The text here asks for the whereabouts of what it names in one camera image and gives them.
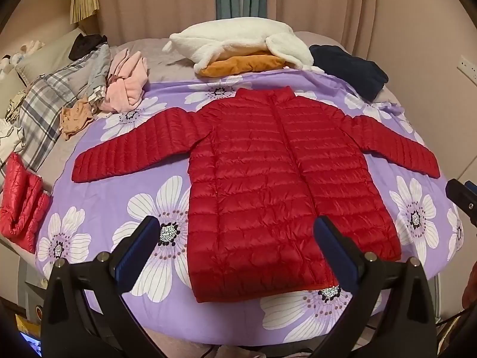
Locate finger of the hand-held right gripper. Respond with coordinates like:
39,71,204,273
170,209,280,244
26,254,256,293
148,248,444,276
445,178,477,229

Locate beige curtain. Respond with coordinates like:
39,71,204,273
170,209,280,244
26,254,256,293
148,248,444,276
86,0,377,68

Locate navy fleece garment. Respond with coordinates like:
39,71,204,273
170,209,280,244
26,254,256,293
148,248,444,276
309,44,389,102

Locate tan garment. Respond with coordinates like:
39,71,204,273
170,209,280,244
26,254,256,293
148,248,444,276
60,99,95,141

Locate glossy red puffer garment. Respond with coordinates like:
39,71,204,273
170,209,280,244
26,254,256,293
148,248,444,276
0,152,51,255

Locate cream printed cloth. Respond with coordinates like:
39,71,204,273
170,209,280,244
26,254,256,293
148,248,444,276
4,89,30,122

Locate grey-green pillow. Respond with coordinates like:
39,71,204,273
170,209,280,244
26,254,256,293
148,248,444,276
15,27,84,83

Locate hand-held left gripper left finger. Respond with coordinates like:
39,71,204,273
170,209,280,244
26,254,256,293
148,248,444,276
39,215,165,358

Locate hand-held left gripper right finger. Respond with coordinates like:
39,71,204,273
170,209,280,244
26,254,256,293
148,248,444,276
313,214,438,358

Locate white wall socket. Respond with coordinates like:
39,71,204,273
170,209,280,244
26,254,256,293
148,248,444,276
459,55,477,79

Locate red puffer jacket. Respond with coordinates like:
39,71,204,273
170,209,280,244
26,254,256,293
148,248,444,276
72,86,439,303

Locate yellow fringed hanging cloth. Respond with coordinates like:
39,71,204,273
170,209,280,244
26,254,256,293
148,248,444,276
70,0,101,24

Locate grey striped garment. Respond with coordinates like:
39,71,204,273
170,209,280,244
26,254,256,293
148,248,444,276
84,45,112,114

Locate plush toys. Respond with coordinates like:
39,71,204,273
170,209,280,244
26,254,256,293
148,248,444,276
0,39,45,68

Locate orange garment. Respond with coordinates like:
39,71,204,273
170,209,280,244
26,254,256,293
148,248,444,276
199,49,287,78

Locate black garment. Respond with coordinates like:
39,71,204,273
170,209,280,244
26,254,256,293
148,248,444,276
69,33,109,61

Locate white fleece garment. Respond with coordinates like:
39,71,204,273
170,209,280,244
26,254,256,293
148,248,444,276
163,20,325,75

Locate small lit screen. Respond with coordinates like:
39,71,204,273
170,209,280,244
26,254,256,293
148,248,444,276
19,331,42,355

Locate purple floral bedsheet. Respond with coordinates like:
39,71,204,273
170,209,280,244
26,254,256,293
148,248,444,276
35,71,464,345

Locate pink garment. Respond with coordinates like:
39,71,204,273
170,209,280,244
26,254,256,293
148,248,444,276
100,48,150,113

